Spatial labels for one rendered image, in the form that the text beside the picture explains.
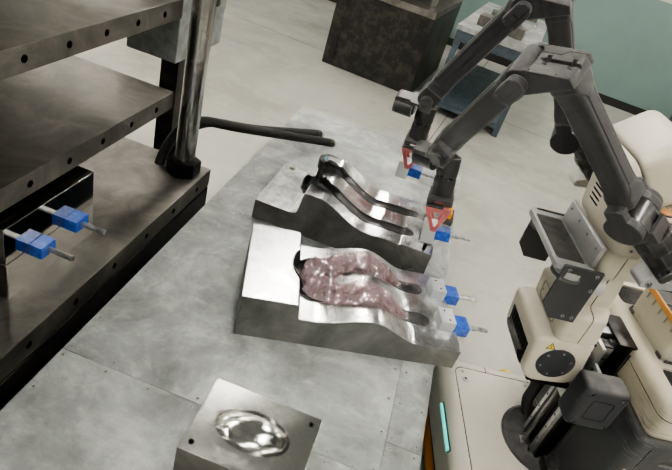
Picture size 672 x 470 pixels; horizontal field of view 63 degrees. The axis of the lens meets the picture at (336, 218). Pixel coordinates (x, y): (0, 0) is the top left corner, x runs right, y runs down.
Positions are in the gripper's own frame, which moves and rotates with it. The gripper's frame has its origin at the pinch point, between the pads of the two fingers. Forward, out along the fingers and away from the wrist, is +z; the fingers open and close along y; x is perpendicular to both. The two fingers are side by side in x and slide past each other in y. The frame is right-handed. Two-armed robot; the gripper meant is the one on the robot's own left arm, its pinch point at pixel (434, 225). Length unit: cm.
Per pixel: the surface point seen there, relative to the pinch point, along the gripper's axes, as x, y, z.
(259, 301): -31, 48, 6
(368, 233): -16.4, 6.5, 4.0
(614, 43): 173, -628, -39
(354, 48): -105, -400, -1
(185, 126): -74, 0, -12
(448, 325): 7.9, 28.8, 11.8
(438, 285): 4.2, 16.8, 8.7
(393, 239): -9.6, 5.3, 4.5
